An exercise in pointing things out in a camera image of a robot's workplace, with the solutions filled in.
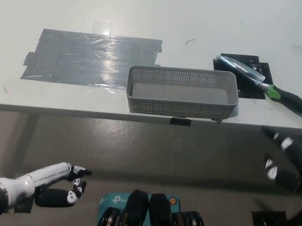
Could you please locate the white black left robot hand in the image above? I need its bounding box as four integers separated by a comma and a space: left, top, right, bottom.
0, 154, 93, 223

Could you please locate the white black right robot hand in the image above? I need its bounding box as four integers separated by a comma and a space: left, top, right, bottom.
254, 126, 302, 194

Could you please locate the garden trowel green black handle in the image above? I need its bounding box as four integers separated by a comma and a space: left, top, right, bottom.
212, 54, 302, 124

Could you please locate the black tape patch on desk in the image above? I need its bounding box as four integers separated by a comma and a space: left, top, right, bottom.
208, 50, 275, 102

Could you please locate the teal tp-link box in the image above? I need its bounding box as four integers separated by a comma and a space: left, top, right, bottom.
96, 186, 183, 226

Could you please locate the small black tape strip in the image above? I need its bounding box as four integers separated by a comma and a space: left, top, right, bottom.
170, 116, 193, 128

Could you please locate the grey perforated plastic basket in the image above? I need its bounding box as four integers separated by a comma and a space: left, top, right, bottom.
123, 59, 243, 127

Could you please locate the grey duct tape patch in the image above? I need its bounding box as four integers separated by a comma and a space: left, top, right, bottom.
19, 22, 165, 97

